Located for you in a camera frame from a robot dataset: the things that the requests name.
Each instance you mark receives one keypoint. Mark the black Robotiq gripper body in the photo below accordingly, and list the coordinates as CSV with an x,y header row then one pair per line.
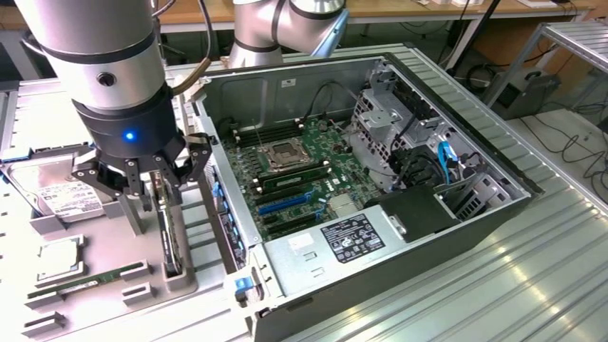
x,y
128,121

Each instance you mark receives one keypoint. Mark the graphics card with silver bracket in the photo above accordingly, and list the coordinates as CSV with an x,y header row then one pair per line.
x,y
168,242

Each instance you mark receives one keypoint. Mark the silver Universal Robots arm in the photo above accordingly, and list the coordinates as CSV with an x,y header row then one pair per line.
x,y
95,42

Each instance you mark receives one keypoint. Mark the thin socket locking lever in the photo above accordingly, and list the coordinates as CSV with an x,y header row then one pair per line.
x,y
259,135

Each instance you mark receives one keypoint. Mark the silver hard disk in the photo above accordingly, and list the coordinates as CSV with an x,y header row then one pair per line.
x,y
52,199

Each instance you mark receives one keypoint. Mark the long black expansion slot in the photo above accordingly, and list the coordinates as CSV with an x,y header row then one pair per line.
x,y
294,231
280,194
291,221

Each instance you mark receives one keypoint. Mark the installed RAM stick with label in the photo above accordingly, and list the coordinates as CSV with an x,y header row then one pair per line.
x,y
295,180

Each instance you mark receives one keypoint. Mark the blue expansion slot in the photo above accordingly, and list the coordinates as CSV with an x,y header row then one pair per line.
x,y
283,206

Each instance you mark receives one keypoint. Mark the grey plastic parts rack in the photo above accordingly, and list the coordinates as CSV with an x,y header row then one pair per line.
x,y
104,256

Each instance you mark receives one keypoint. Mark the hard disk drive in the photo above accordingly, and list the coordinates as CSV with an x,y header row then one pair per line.
x,y
16,155

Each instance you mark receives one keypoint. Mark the green motherboard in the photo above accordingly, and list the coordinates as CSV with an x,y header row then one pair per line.
x,y
332,160

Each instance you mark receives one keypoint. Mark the silver CPU chip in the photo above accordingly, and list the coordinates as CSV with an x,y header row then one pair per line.
x,y
56,260

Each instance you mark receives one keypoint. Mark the green loose RAM stick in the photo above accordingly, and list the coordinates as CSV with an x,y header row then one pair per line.
x,y
86,283

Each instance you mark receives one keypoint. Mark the silver chipset heatsink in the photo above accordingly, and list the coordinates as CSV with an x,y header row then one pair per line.
x,y
344,206

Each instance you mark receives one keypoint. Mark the blue case latch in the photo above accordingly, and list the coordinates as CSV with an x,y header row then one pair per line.
x,y
243,284

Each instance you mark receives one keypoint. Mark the grey power supply unit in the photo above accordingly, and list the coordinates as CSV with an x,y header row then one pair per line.
x,y
304,263

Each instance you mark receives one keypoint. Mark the silver disk bay cage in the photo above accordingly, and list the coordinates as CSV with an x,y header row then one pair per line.
x,y
380,117

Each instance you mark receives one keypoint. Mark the black plastic shroud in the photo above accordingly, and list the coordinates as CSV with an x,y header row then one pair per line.
x,y
418,213

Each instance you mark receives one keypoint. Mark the open grey PC case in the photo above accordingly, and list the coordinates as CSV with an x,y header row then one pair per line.
x,y
380,303

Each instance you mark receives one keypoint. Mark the black box device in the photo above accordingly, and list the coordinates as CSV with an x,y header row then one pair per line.
x,y
527,96

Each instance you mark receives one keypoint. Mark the metal slat side table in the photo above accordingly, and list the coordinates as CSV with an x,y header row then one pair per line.
x,y
584,39

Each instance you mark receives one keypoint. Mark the wooden desk with metal frame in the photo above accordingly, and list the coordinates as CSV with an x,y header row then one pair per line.
x,y
404,9

